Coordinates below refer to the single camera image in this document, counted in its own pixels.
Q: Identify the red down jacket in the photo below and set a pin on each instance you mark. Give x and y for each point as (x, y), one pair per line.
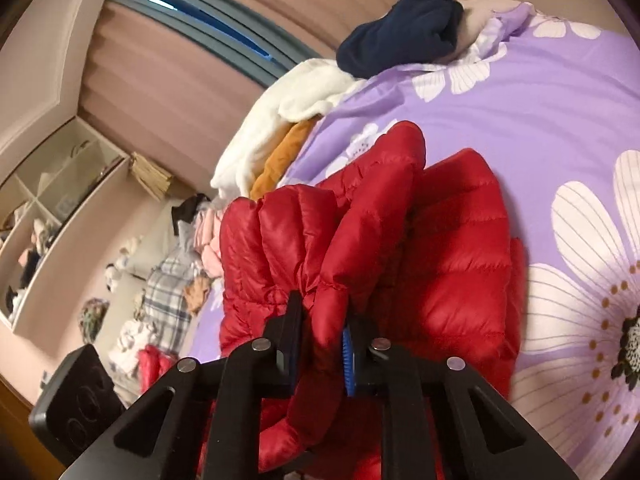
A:
(450, 260)

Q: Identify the small folded red jacket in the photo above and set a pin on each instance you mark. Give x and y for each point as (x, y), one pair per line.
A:
(155, 370)

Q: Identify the black garment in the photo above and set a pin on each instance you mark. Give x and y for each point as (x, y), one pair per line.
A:
(187, 210)

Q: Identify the beige pillow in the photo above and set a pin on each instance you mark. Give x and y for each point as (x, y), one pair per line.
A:
(155, 240)

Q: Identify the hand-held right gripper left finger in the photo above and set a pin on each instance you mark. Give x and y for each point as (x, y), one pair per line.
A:
(285, 340)

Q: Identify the navy fleece garment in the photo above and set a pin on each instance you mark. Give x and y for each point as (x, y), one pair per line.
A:
(400, 35)

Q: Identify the white plush toys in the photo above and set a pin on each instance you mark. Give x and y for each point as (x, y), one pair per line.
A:
(120, 265)

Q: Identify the pink garment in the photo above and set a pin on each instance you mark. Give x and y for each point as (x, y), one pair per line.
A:
(207, 245)

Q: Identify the teal sheer curtain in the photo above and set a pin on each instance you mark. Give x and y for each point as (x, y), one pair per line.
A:
(215, 25)

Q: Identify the purple floral blanket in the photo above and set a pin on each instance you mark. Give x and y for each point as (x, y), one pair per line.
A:
(525, 110)

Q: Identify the tan small cloth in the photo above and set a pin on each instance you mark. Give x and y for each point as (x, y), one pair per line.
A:
(197, 292)

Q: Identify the pink curtain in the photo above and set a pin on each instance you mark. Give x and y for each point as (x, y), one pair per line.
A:
(325, 0)
(165, 110)

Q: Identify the orange garment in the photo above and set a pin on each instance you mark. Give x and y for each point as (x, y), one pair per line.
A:
(280, 160)

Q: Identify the white shelf unit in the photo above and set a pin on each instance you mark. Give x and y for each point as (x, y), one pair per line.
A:
(75, 240)

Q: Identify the straw tassel hanging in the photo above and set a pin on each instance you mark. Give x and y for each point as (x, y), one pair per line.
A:
(150, 175)

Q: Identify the plaid grey garment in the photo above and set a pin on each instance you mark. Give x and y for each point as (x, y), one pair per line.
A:
(165, 300)

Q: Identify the white fleece garment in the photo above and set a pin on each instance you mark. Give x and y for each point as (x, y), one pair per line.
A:
(280, 100)

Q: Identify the white ruffled cloth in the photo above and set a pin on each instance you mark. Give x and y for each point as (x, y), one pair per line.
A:
(130, 345)

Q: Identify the dark floral cushion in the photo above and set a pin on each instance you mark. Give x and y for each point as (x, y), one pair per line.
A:
(92, 317)

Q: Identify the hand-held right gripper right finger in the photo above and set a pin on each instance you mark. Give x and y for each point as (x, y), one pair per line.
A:
(348, 365)

